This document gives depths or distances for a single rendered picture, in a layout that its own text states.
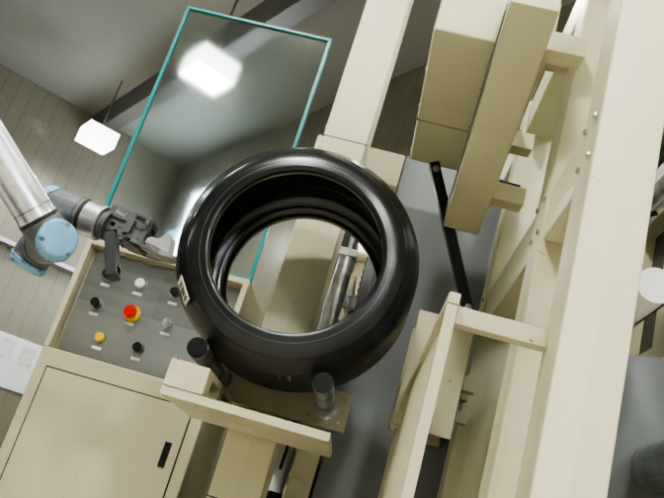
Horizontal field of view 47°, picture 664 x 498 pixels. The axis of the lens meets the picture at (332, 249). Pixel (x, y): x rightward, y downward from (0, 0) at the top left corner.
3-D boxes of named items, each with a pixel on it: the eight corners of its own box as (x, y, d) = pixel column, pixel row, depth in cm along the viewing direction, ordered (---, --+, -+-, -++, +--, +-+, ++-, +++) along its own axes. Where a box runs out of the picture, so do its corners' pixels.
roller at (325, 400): (328, 420, 193) (313, 410, 194) (338, 404, 194) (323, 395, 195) (326, 397, 160) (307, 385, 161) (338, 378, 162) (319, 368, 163)
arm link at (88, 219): (72, 226, 181) (85, 241, 190) (90, 233, 180) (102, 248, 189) (90, 194, 184) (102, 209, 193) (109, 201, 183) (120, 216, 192)
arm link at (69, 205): (37, 225, 191) (58, 193, 195) (81, 244, 189) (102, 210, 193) (24, 208, 182) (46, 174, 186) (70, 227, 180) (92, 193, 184)
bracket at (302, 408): (194, 391, 198) (207, 355, 202) (343, 434, 194) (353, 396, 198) (192, 389, 195) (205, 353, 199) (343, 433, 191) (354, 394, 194)
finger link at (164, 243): (187, 239, 181) (151, 225, 182) (175, 261, 179) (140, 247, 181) (189, 244, 184) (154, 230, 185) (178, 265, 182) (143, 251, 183)
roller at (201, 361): (223, 389, 196) (208, 381, 197) (232, 373, 198) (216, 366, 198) (201, 361, 163) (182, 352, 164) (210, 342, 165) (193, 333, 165)
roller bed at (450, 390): (386, 433, 207) (413, 328, 216) (441, 448, 205) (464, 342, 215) (391, 423, 188) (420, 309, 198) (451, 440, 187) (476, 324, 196)
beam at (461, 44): (407, 159, 219) (419, 115, 224) (495, 182, 217) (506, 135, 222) (431, 28, 162) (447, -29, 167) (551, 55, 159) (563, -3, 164)
